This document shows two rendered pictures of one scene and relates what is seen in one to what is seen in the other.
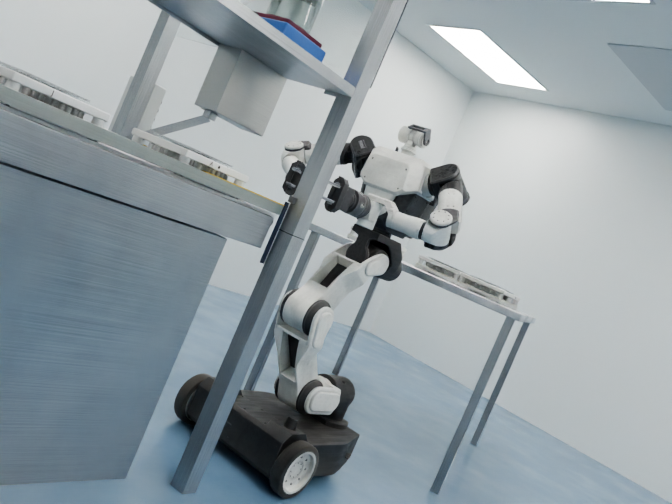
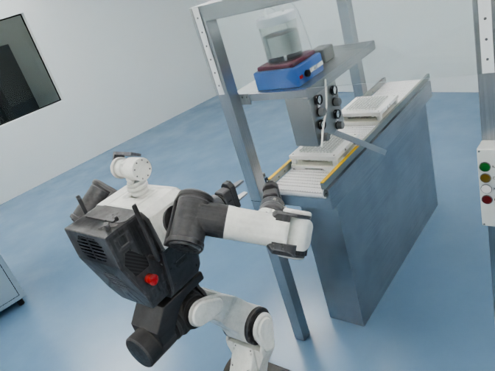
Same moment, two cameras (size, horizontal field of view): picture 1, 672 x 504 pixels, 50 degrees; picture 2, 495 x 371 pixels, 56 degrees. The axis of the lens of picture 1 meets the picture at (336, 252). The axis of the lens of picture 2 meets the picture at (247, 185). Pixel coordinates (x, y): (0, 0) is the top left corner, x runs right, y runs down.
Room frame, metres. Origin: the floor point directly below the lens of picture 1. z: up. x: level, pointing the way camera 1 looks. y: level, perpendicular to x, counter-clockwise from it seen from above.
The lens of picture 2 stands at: (4.05, 0.39, 1.79)
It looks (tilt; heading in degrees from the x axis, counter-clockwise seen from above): 25 degrees down; 189
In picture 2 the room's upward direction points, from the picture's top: 18 degrees counter-clockwise
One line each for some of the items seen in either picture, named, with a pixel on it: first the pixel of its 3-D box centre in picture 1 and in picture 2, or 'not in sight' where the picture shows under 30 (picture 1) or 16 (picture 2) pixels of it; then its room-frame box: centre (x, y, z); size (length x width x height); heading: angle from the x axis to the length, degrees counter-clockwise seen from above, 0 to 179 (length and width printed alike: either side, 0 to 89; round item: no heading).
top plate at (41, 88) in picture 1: (36, 86); (367, 105); (1.63, 0.77, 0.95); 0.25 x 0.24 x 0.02; 54
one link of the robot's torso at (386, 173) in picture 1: (400, 192); (141, 241); (2.89, -0.14, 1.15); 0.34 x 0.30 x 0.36; 54
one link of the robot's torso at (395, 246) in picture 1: (377, 254); (166, 314); (2.91, -0.16, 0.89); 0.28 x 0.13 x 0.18; 144
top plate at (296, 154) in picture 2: (191, 155); (324, 146); (2.02, 0.48, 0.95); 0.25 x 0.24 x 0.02; 54
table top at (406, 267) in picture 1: (436, 279); not in sight; (4.08, -0.58, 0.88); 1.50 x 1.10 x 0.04; 161
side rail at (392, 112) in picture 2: not in sight; (384, 121); (1.80, 0.81, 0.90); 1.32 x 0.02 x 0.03; 144
